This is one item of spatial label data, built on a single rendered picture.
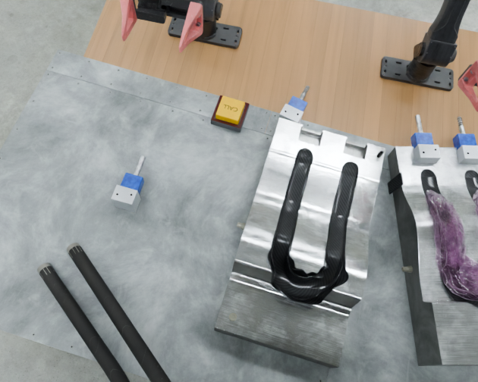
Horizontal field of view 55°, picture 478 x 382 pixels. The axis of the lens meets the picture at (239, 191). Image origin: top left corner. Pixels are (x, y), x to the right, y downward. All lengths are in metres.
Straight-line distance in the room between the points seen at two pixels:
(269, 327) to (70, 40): 1.86
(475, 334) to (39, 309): 0.89
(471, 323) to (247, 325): 0.44
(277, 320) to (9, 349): 1.23
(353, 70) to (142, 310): 0.84
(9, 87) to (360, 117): 1.66
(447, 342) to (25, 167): 1.00
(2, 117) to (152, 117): 1.21
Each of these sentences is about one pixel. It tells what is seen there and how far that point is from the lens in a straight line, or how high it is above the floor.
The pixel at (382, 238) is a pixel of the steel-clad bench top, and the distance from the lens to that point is 1.13.
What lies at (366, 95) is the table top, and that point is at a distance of 1.31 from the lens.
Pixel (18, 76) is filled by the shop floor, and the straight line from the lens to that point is 2.41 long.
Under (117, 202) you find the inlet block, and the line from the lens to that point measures 1.07.
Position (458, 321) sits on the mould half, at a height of 0.91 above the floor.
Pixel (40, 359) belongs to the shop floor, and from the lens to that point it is 1.92.
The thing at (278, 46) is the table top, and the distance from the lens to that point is 1.34.
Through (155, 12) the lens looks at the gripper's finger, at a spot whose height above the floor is 1.19.
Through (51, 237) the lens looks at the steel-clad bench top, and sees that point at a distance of 1.12.
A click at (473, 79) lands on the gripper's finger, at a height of 1.20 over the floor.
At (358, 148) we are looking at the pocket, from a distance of 1.13.
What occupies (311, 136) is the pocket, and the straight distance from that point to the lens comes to 1.12.
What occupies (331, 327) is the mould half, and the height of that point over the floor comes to 0.86.
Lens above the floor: 1.82
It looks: 67 degrees down
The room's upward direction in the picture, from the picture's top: 9 degrees clockwise
